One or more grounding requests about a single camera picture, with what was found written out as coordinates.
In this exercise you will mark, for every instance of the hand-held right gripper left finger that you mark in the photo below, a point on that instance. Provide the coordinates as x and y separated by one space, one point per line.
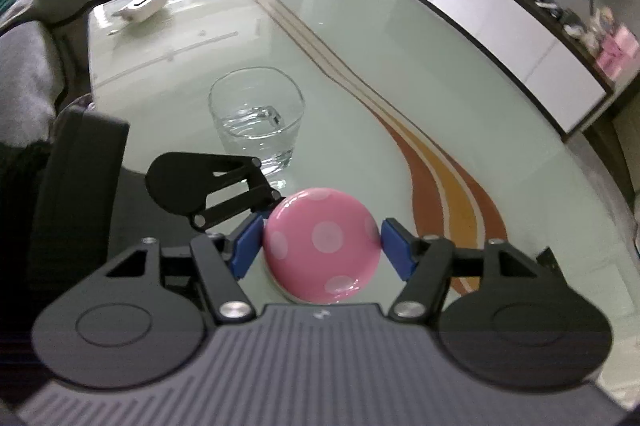
247 246

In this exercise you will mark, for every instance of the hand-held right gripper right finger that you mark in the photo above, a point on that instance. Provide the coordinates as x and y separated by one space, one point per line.
397 248

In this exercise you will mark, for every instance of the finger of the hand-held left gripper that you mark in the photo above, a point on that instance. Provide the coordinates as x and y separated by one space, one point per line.
200 178

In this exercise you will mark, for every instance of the pink dotted bottle cap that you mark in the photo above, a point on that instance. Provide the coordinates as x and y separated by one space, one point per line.
320 246

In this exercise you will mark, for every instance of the clear glass cup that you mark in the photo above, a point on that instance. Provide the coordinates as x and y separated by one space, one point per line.
255 126

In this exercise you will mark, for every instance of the white flat device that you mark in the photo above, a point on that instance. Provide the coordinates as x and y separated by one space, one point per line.
142 5

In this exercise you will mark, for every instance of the white television cabinet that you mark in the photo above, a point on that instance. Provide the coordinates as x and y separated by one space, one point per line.
490 16

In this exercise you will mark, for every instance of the pink gift box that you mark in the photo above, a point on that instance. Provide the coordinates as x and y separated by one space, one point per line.
617 51

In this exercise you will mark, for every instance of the wrapped bouquet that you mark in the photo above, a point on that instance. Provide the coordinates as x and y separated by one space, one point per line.
600 23

